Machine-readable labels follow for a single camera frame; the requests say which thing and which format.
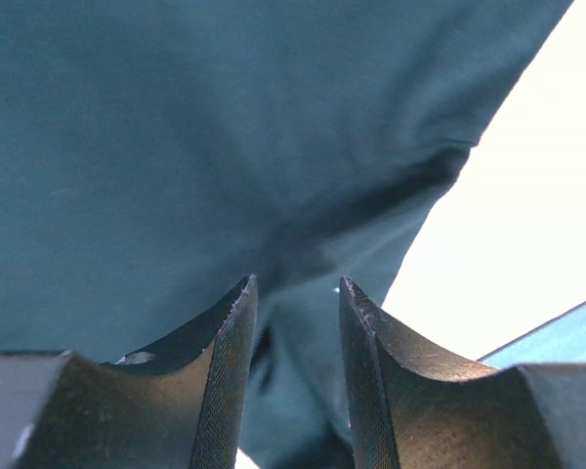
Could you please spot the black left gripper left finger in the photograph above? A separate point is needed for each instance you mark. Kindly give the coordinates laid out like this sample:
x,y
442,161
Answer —
x,y
175,403

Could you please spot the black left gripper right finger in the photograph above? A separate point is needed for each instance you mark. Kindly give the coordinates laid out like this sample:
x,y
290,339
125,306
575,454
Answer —
x,y
414,404

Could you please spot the black t-shirt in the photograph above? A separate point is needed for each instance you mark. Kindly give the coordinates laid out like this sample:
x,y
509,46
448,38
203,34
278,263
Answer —
x,y
154,153

